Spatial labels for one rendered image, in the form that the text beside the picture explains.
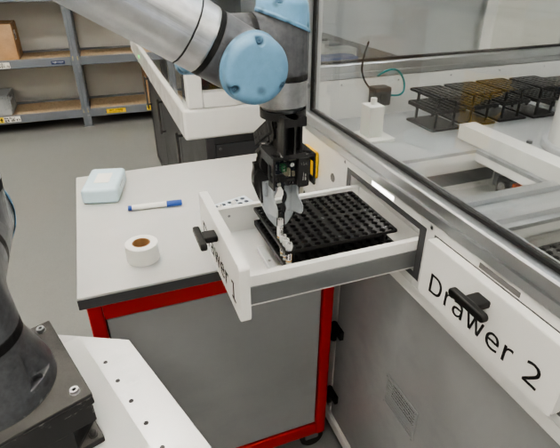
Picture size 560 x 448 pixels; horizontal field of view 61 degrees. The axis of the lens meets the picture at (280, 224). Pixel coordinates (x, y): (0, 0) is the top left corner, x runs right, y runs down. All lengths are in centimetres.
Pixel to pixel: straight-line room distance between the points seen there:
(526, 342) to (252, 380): 76
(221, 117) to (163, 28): 114
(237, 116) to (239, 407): 92
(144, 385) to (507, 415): 56
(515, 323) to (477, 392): 21
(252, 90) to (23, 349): 42
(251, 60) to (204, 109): 111
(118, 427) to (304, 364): 67
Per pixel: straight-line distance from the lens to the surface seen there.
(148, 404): 78
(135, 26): 51
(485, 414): 91
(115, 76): 509
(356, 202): 99
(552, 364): 71
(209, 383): 125
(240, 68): 52
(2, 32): 465
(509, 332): 74
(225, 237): 80
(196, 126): 162
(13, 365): 67
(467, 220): 78
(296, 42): 70
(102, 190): 134
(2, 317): 64
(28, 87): 515
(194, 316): 110
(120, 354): 87
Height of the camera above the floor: 134
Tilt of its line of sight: 30 degrees down
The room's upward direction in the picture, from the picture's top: straight up
